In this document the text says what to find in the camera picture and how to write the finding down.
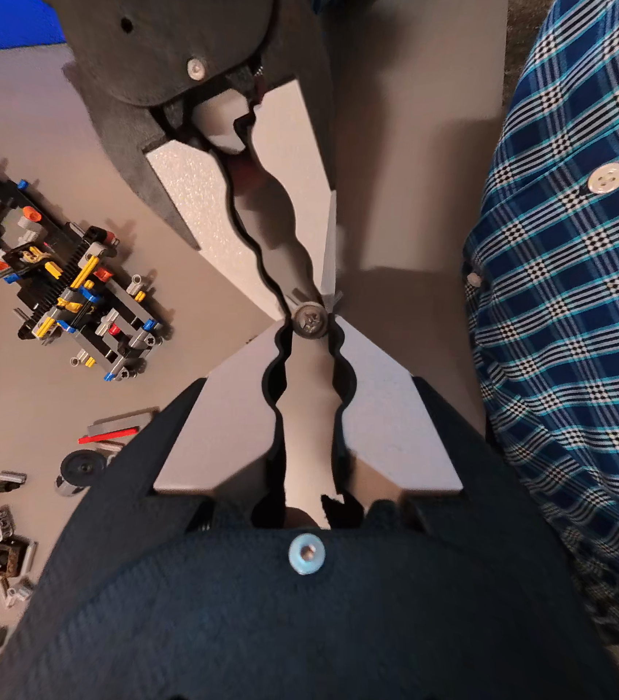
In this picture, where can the red toy axle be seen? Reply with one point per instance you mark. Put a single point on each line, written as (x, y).
(107, 436)

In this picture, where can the blue plastic bin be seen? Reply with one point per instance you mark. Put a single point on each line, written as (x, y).
(3, 22)

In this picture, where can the black toy wheel disc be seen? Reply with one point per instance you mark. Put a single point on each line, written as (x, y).
(82, 467)

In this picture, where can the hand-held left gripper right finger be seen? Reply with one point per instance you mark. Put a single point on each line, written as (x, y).
(391, 432)

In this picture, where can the dark grey flat toy beam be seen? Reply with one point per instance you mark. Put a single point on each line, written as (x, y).
(123, 420)

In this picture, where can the short grey toy axle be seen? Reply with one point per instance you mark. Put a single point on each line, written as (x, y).
(108, 445)

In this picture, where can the cluster of small dark parts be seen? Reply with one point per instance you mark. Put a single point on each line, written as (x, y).
(3, 558)

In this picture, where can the person's plaid shirt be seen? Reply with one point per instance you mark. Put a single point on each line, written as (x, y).
(561, 273)

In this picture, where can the toy car chassis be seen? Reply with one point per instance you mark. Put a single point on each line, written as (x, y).
(68, 284)

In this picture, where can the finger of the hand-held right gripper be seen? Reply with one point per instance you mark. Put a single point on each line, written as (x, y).
(200, 202)
(304, 164)

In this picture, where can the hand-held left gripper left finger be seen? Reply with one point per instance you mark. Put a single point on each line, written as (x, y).
(222, 432)

